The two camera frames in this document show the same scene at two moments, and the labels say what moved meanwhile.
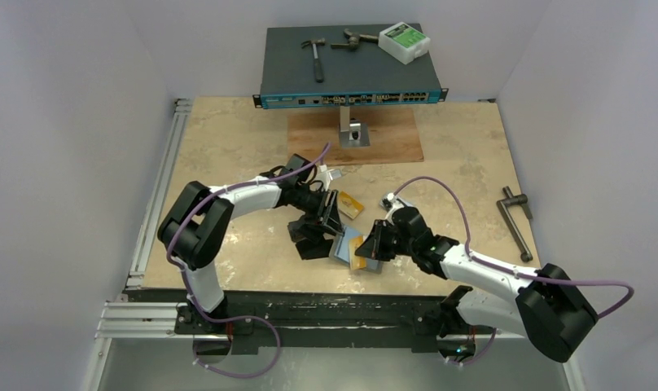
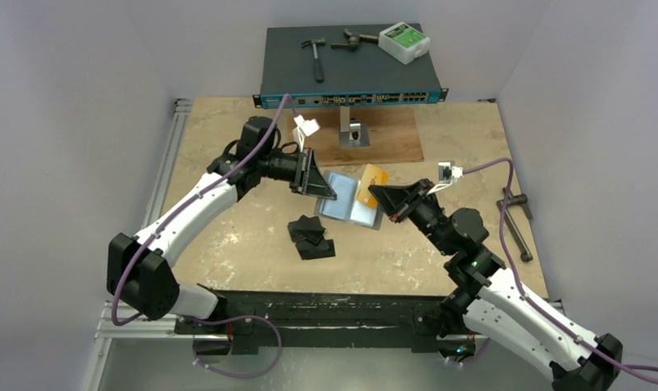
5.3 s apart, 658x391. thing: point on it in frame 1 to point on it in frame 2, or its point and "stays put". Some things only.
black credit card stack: x=311 y=248 stays put
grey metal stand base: x=352 y=134 stays put
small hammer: x=318 y=62 stays put
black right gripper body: x=386 y=240 to x=407 y=199
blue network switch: x=368 y=76 stays put
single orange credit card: x=356 y=262 to x=371 y=175
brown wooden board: x=392 y=136 stays put
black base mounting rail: x=252 y=321 stays put
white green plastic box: x=404 y=42 stays put
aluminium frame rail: x=135 y=318 stays put
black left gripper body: x=323 y=210 to x=301 y=164
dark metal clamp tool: x=353 y=40 stays put
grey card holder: x=339 y=250 to x=345 y=208
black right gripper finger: x=373 y=246 to x=392 y=199
